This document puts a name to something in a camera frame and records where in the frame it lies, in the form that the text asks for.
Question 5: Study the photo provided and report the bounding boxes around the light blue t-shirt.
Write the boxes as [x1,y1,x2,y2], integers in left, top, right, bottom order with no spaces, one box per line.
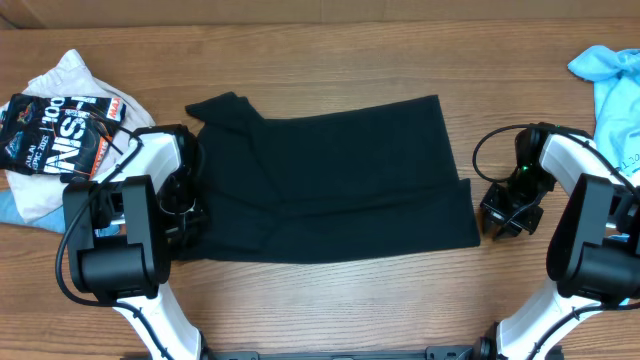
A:
[568,45,639,184]

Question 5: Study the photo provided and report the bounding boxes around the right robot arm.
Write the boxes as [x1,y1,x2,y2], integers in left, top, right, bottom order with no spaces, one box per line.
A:
[465,123,639,359]

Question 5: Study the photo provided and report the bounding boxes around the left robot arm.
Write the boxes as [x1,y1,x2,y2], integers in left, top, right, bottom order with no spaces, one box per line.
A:
[55,124,209,360]

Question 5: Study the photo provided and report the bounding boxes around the blue folded jeans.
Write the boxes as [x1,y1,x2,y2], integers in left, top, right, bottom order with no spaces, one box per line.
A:
[0,189,121,237]

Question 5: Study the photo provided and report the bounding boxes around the black printed folded t-shirt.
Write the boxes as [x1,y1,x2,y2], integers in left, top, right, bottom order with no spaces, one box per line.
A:
[1,93,126,183]

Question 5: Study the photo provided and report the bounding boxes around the beige folded garment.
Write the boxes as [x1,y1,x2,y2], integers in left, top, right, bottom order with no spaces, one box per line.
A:
[5,49,155,198]

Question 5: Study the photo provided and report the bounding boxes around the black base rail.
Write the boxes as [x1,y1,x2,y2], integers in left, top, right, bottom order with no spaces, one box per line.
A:
[204,345,500,360]

